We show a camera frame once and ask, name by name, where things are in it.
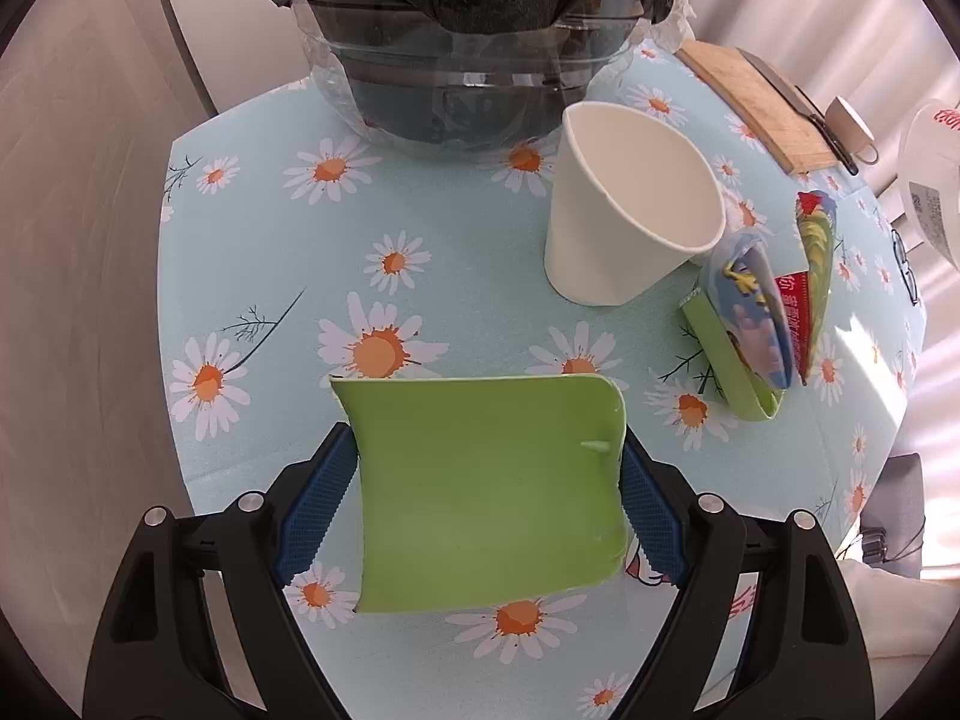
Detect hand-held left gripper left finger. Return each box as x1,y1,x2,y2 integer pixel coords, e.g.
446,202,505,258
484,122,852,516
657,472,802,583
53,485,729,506
82,420,361,720

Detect green flat plastic piece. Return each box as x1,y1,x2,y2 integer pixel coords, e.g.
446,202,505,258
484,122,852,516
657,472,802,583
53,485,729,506
679,291,785,422

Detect green plastic dustpan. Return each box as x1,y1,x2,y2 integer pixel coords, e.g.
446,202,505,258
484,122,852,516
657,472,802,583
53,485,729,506
328,373,631,614

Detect black eyeglasses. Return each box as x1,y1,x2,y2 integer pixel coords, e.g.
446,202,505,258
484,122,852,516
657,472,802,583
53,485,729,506
891,229,922,307

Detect white refrigerator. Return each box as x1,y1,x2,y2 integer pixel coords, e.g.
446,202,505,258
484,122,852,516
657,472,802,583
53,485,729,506
142,0,222,119

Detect wooden cutting board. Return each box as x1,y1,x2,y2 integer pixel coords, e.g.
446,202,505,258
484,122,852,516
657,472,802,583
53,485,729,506
677,41,841,175

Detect blue cartoon snack wrapper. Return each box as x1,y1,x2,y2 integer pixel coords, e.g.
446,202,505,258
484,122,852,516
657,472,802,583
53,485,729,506
697,232,796,389

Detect white paper cup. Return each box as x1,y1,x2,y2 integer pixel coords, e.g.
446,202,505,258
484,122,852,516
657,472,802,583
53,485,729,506
544,101,728,307

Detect red and green snack wrapper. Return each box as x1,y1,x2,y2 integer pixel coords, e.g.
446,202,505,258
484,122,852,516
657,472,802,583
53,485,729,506
772,191,837,385

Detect clear plastic trash bin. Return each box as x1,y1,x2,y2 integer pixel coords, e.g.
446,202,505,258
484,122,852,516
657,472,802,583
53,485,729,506
291,0,647,160

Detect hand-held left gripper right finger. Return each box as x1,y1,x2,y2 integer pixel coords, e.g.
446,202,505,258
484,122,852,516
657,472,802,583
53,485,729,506
619,427,877,720

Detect person's white garment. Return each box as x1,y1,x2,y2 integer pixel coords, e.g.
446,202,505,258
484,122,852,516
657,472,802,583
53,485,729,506
836,559,950,665

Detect black handled knife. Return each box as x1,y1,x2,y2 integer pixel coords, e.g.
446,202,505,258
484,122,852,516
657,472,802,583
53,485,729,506
739,47,860,177

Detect floral tablecloth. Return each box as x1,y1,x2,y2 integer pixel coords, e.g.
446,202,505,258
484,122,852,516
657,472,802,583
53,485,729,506
159,37,927,720

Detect white mug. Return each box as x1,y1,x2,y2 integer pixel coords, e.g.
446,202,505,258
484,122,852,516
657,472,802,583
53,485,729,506
825,96,880,166

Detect white plastic tub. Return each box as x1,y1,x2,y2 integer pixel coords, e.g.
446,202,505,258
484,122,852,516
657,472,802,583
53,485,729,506
898,99,960,271

